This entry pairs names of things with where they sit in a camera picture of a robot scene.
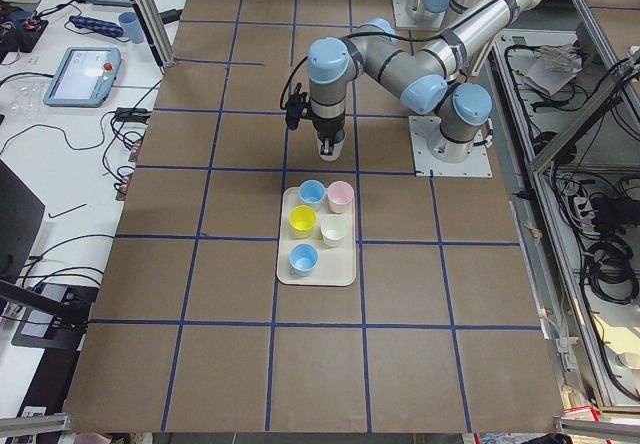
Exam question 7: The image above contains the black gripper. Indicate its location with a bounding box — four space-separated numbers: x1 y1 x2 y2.
312 116 345 156

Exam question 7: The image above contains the white plastic cup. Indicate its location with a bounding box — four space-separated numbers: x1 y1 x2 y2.
316 130 346 162

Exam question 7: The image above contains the pink plastic cup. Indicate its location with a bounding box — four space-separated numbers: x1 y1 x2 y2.
327 181 355 214

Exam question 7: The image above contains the yellow plastic cup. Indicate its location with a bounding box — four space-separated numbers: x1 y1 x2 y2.
288 205 317 239

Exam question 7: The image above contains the pale green plastic cup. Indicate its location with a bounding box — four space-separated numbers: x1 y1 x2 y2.
320 214 349 248

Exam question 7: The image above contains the light blue plastic cup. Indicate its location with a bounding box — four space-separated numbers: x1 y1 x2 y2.
289 243 319 276

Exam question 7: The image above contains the blue cup on desk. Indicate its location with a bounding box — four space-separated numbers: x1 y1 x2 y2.
118 11 145 44

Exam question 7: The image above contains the black power adapter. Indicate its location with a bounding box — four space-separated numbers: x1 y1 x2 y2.
160 9 183 24

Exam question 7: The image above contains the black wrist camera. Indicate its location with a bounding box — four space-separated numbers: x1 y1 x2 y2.
285 83 308 131

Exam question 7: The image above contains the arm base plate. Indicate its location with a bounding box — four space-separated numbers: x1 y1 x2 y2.
392 0 450 31
409 116 493 179

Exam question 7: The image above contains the black cable on desk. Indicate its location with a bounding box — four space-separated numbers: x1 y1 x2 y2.
0 78 156 180

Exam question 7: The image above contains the aluminium frame post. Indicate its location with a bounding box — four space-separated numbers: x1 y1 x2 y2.
129 0 175 69

